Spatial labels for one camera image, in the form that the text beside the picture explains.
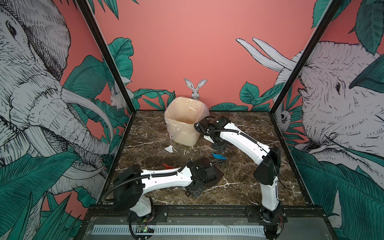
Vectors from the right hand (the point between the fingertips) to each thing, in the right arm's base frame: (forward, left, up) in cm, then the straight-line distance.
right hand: (221, 143), depth 81 cm
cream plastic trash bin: (+11, +20, -13) cm, 26 cm away
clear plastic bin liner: (+25, +24, -2) cm, 35 cm away
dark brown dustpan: (-4, +9, -15) cm, 18 cm away
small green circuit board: (-38, +39, -17) cm, 57 cm away
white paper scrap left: (+6, +32, -17) cm, 37 cm away
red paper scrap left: (-6, +32, -19) cm, 38 cm away
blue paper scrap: (+1, -1, -18) cm, 19 cm away
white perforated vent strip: (-38, +20, -18) cm, 47 cm away
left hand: (-21, +15, -11) cm, 28 cm away
